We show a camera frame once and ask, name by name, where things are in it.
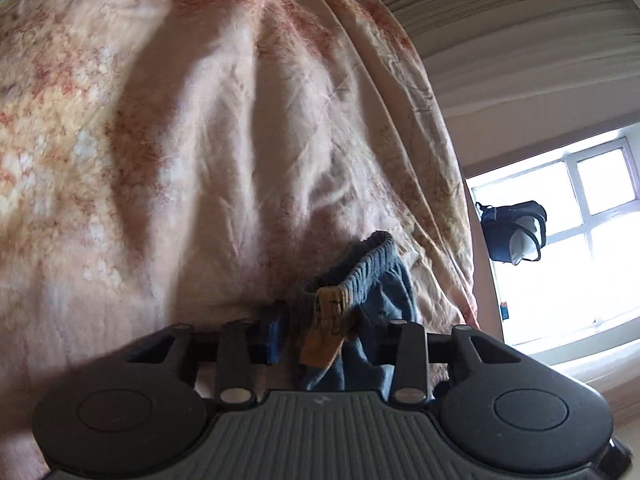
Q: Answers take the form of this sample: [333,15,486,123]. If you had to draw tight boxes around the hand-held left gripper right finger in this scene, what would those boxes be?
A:
[388,317,507,407]

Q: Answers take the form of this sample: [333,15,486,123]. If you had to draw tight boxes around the dark blue backpack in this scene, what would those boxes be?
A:
[474,200,549,266]

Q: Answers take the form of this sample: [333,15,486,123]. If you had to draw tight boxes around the pink floral blanket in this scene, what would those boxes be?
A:
[0,0,482,480]

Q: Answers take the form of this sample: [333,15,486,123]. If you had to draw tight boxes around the white framed window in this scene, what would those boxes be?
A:
[464,129,640,347]

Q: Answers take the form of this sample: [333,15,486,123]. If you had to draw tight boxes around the blue printed pants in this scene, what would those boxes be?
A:
[294,230,452,395]

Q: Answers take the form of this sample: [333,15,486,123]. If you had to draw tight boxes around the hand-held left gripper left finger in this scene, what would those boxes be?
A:
[124,302,289,407]

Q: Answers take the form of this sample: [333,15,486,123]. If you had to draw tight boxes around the white pleated curtain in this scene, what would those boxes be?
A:
[374,0,640,63]

